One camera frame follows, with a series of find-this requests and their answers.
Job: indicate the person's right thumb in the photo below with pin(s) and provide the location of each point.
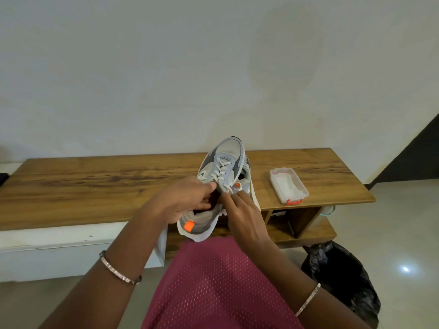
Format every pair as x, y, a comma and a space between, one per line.
227, 203

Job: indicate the person's left hand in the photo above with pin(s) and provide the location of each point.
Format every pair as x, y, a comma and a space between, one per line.
175, 198

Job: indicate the black plastic bag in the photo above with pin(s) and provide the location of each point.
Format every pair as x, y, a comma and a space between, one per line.
339, 274

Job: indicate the pale teal object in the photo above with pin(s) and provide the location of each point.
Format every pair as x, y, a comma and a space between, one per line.
328, 210

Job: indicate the person's left fingers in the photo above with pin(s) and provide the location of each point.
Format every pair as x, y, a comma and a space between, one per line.
205, 187

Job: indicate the grey white orange sneaker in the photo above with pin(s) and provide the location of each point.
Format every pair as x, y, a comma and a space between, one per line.
224, 157

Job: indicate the person's right forearm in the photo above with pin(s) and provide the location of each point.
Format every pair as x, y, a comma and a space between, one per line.
295, 280

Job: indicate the white container with orange clips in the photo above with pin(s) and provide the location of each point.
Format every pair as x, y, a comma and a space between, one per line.
288, 184

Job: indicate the person's right hand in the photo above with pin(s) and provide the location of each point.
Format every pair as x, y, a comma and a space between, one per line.
247, 221

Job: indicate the maroon mesh garment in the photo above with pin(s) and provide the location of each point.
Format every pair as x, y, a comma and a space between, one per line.
219, 287

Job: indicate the person's left forearm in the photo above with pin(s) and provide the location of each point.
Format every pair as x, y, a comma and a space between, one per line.
109, 270

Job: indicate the wooden low cabinet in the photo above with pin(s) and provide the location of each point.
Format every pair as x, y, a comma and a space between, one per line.
103, 188

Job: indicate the white drawer unit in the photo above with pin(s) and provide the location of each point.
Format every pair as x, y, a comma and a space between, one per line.
68, 253

